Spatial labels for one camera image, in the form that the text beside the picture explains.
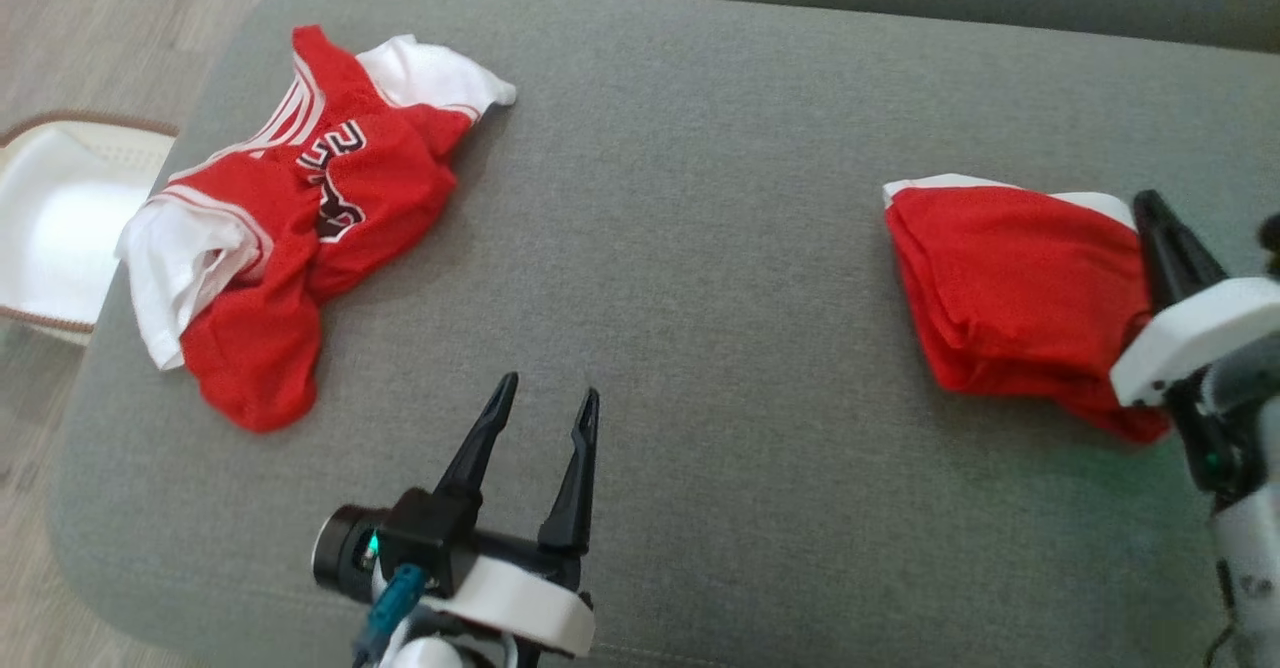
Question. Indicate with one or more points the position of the white laundry basket brown rim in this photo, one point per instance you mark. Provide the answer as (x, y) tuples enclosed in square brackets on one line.
[(60, 218)]

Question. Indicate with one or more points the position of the red basketball jersey with number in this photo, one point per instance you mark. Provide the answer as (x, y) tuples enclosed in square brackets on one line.
[(380, 188)]

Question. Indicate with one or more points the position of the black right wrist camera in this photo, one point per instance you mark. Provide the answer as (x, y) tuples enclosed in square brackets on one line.
[(1272, 243)]

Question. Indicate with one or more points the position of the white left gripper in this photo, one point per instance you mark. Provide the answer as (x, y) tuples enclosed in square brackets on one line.
[(520, 603)]

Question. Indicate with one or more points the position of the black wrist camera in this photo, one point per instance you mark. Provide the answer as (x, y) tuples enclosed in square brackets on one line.
[(1272, 243), (430, 538)]

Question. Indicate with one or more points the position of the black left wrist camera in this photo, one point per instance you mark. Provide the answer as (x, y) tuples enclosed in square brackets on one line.
[(430, 538)]

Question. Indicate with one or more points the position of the red and white garment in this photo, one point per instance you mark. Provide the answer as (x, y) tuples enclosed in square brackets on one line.
[(1010, 288)]

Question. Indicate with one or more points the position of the grey fabric sofa seat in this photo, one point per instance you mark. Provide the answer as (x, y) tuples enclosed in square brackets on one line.
[(700, 298)]

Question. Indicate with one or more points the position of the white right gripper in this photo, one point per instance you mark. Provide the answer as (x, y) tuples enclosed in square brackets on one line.
[(1190, 338)]

